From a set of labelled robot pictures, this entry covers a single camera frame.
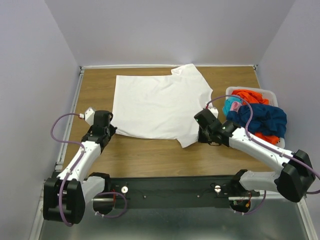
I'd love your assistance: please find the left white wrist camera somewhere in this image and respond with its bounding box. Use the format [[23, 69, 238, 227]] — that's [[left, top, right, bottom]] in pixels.
[[78, 107, 96, 126]]

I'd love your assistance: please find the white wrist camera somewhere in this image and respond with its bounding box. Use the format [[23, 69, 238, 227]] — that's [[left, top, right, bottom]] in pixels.
[[204, 107, 219, 118], [78, 107, 96, 126]]

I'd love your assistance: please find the pink t shirt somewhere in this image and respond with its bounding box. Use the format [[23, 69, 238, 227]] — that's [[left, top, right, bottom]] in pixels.
[[230, 101, 242, 112]]

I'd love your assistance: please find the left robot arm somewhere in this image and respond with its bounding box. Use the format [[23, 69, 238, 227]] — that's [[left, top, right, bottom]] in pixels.
[[43, 107, 117, 227]]

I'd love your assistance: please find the teal t shirt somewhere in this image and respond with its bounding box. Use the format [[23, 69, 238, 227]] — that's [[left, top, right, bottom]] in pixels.
[[222, 96, 243, 116]]

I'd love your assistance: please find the white t shirt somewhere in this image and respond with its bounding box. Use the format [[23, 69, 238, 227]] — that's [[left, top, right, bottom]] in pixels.
[[111, 64, 213, 148]]

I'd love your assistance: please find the navy blue t shirt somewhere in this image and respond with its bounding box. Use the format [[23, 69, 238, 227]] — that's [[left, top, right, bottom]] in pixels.
[[226, 103, 287, 138]]

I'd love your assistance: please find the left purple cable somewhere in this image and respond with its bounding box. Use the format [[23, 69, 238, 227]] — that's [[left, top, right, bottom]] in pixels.
[[50, 112, 87, 228]]

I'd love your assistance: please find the white plastic laundry basket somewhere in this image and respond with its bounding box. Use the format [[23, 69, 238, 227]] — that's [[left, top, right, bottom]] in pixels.
[[222, 86, 287, 148]]

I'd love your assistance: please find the orange t shirt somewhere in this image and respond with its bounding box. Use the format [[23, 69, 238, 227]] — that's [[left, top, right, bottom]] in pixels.
[[232, 89, 280, 145]]

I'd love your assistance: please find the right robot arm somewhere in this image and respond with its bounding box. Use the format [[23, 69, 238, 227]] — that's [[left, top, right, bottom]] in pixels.
[[194, 108, 316, 203]]

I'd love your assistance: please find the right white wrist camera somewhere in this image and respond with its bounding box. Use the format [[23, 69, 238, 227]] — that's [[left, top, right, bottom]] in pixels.
[[204, 107, 219, 118]]

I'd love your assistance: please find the aluminium table frame rail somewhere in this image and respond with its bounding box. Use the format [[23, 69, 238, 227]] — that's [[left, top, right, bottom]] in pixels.
[[29, 66, 85, 240]]

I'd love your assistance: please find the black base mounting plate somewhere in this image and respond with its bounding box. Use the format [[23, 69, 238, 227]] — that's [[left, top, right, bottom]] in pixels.
[[86, 174, 266, 210]]

